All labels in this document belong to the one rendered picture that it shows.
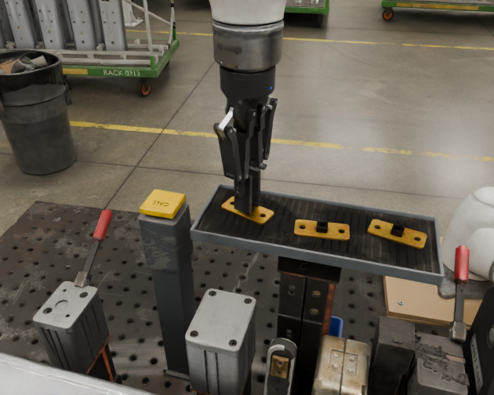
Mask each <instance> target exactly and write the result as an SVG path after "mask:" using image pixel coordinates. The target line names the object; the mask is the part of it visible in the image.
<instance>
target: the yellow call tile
mask: <svg viewBox="0 0 494 395"><path fill-rule="evenodd" d="M185 200H186V195H185V194H179V193H174V192H169V191H164V190H153V192H152V193H151V194H150V196H149V197H148V198H147V200H146V201H145V202H144V203H143V204H142V205H141V206H140V213H142V214H147V215H151V216H160V217H164V218H169V219H173V217H174V216H175V214H176V213H177V212H178V210H179V209H180V207H181V206H182V204H183V203H184V202H185Z"/></svg>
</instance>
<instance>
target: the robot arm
mask: <svg viewBox="0 0 494 395"><path fill-rule="evenodd" d="M286 1H287V0H209V2H210V6H211V10H212V31H213V51H214V59H215V61H216V62H217V63H218V64H219V65H220V89H221V91H222V92H223V94H224V95H225V96H226V97H227V105H226V108H225V115H226V117H225V118H224V120H223V121H222V122H221V123H219V122H216V123H215V124H214V126H213V129H214V131H215V133H216V135H217V136H218V140H219V145H220V154H221V159H222V164H223V173H224V176H226V177H227V178H230V179H233V180H234V208H235V209H237V210H238V211H241V212H244V213H246V214H248V215H249V214H250V213H251V212H252V203H253V204H254V206H255V207H259V206H260V170H261V169H262V170H265V169H266V167H267V165H266V164H264V163H263V160H267V159H268V158H269V153H270V146H271V134H272V129H273V122H274V112H275V110H276V106H277V104H278V98H274V97H271V96H269V95H270V94H271V93H272V92H273V91H274V88H275V71H276V64H277V63H278V62H279V61H280V60H281V58H282V32H283V27H284V21H283V17H284V11H285V4H286ZM460 245H466V246H467V248H469V249H470V259H469V274H468V284H465V294H464V298H465V299H483V298H484V296H485V294H486V292H487V291H488V290H489V289H490V288H492V287H494V187H482V188H481V189H479V190H476V191H475V192H473V193H472V194H469V195H468V196H467V197H466V198H465V199H464V200H463V201H462V202H461V203H460V204H459V206H458V207H457V208H456V210H455V211H454V213H453V215H452V218H451V219H450V221H449V224H448V226H447V229H446V231H445V235H444V237H443V240H442V244H441V254H442V262H443V268H444V278H443V281H442V283H441V286H438V285H437V287H438V295H439V296H440V297H441V298H443V299H452V298H455V296H456V283H455V282H453V277H454V266H455V253H456V248H458V247H459V246H460Z"/></svg>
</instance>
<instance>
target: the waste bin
mask: <svg viewBox="0 0 494 395"><path fill-rule="evenodd" d="M71 104H72V101H71V95H70V92H69V88H68V86H67V83H66V82H65V80H64V75H63V64H62V60H61V58H60V57H58V56H57V55H55V54H53V53H48V52H44V51H38V50H30V49H18V50H10V51H5V52H1V53H0V119H1V122H2V127H3V128H4V131H5V134H6V136H7V139H8V141H9V144H10V146H11V148H12V151H13V154H14V156H15V159H16V162H17V164H18V166H19V168H20V169H21V170H22V171H23V172H26V173H28V174H32V175H46V174H51V173H54V172H59V171H61V170H63V169H65V168H67V167H68V166H70V165H71V164H72V163H73V162H74V160H75V158H76V152H75V148H74V140H73V136H72V132H71V125H70V121H69V117H68V112H67V105H71Z"/></svg>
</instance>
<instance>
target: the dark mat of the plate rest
mask: <svg viewBox="0 0 494 395"><path fill-rule="evenodd" d="M233 196H234V190H231V189H226V188H220V189H219V190H218V191H217V193H216V196H215V197H214V198H213V200H212V202H211V204H210V205H209V207H208V208H207V210H206V212H205V214H204V216H203V217H202V219H201V221H200V222H199V224H198V226H197V227H196V230H201V231H205V232H210V233H214V234H222V235H227V236H232V237H239V238H244V239H249V240H254V241H262V242H266V243H271V244H275V245H283V246H288V247H292V248H300V249H305V250H309V251H314V252H322V253H326V254H331V255H339V256H343V257H348V258H352V259H360V260H365V261H369V262H374V263H382V264H387V265H392V266H399V267H404V268H409V269H413V270H421V271H426V272H430V273H435V274H439V271H438V256H437V248H436V240H435V231H434V221H430V220H425V219H415V218H410V217H405V216H396V215H391V214H386V213H380V212H370V211H365V210H360V209H355V208H345V207H340V206H335V205H326V204H321V203H315V202H310V201H301V200H296V199H290V198H285V197H275V196H270V195H266V194H260V206H261V207H264V208H267V209H269V210H271V211H273V212H274V215H273V216H272V217H271V218H270V219H269V220H268V221H266V222H265V224H262V225H261V224H258V223H255V222H253V221H251V220H249V219H246V218H244V217H241V216H239V215H236V214H234V213H232V212H229V211H227V210H225V209H223V208H222V204H223V203H224V202H226V201H227V200H228V199H230V198H231V197H233ZM297 219H303V220H311V221H324V222H328V223H342V224H347V225H348V226H349V227H350V240H349V241H338V240H330V239H323V238H315V237H301V236H296V235H295V234H294V229H295V222H296V220H297ZM373 219H378V220H381V221H384V222H387V223H392V224H398V225H400V226H404V227H405V228H409V229H411V230H416V231H419V232H422V233H425V234H426V235H427V239H426V242H425V245H424V247H423V249H418V248H413V247H411V246H408V245H403V244H401V243H397V242H395V241H390V240H387V239H385V238H381V237H377V236H374V235H371V234H369V233H368V232H367V231H368V228H369V226H370V224H371V222H372V220H373Z"/></svg>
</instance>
